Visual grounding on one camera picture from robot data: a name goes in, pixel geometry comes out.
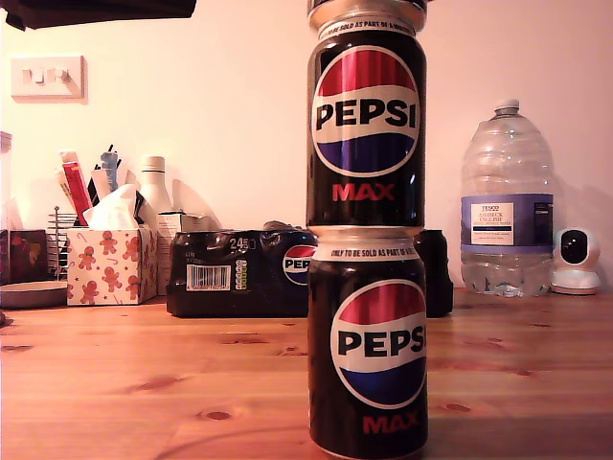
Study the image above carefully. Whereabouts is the white bottle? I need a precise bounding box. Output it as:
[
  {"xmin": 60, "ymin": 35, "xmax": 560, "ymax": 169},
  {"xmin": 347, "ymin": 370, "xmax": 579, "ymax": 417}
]
[{"xmin": 137, "ymin": 155, "xmax": 174, "ymax": 226}]

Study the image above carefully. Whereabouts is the small white round camera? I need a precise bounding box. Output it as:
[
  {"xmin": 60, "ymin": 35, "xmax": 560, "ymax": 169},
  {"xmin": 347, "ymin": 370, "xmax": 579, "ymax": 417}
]
[{"xmin": 550, "ymin": 227, "xmax": 602, "ymax": 296}]

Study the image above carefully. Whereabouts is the dark reddish wooden box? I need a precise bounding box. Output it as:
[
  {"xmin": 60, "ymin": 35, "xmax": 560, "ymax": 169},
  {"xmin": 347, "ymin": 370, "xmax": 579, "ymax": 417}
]
[{"xmin": 0, "ymin": 229, "xmax": 49, "ymax": 285}]

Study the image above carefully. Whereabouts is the metal wire rack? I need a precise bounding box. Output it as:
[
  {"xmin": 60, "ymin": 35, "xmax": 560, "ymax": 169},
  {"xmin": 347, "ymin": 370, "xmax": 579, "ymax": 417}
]
[{"xmin": 47, "ymin": 205, "xmax": 80, "ymax": 283}]

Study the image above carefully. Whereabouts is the small brown carton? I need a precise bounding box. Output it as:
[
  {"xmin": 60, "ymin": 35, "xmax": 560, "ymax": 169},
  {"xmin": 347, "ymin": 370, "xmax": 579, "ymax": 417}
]
[{"xmin": 180, "ymin": 214, "xmax": 213, "ymax": 236}]

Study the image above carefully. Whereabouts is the shrink-wrapped Pepsi can multipack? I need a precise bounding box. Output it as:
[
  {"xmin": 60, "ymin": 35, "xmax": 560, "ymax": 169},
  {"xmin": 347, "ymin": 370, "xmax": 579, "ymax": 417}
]
[{"xmin": 166, "ymin": 219, "xmax": 455, "ymax": 319}]

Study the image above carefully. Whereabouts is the black Pepsi Max can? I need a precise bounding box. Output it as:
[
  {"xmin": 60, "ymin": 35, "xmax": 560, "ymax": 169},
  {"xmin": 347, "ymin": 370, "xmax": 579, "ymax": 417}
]
[
  {"xmin": 305, "ymin": 13, "xmax": 427, "ymax": 237},
  {"xmin": 306, "ymin": 0, "xmax": 429, "ymax": 23},
  {"xmin": 308, "ymin": 232, "xmax": 429, "ymax": 460}
]

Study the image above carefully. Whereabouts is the small white printed carton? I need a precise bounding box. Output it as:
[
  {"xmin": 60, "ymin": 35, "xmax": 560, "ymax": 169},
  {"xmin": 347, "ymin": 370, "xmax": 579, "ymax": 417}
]
[{"xmin": 156, "ymin": 212, "xmax": 186, "ymax": 297}]

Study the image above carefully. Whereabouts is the white black-striped packet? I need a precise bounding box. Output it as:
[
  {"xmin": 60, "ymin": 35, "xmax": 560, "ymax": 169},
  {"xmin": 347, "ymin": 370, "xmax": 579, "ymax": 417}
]
[{"xmin": 87, "ymin": 167, "xmax": 117, "ymax": 208}]

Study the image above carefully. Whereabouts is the white wall switch plate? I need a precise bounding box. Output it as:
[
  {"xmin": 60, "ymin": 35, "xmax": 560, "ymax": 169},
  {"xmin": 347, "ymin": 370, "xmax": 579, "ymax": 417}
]
[{"xmin": 10, "ymin": 55, "xmax": 88, "ymax": 104}]

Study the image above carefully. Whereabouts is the white paper tissue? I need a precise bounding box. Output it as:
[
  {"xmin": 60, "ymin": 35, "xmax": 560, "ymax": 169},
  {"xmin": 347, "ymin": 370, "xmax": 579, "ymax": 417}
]
[{"xmin": 83, "ymin": 184, "xmax": 145, "ymax": 231}]

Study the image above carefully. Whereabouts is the grey shallow dish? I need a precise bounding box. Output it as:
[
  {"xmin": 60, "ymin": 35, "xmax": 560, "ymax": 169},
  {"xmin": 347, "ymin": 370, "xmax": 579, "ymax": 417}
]
[{"xmin": 0, "ymin": 281, "xmax": 70, "ymax": 311}]

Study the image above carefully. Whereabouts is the gingerbread print tissue box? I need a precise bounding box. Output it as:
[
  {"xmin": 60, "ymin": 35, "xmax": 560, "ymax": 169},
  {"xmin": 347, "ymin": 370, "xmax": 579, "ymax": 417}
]
[{"xmin": 66, "ymin": 228, "xmax": 159, "ymax": 307}]

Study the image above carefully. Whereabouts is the large clear water bottle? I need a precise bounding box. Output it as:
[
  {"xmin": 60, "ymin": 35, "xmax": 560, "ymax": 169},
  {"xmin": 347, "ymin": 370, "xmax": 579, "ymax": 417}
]
[{"xmin": 460, "ymin": 99, "xmax": 556, "ymax": 298}]

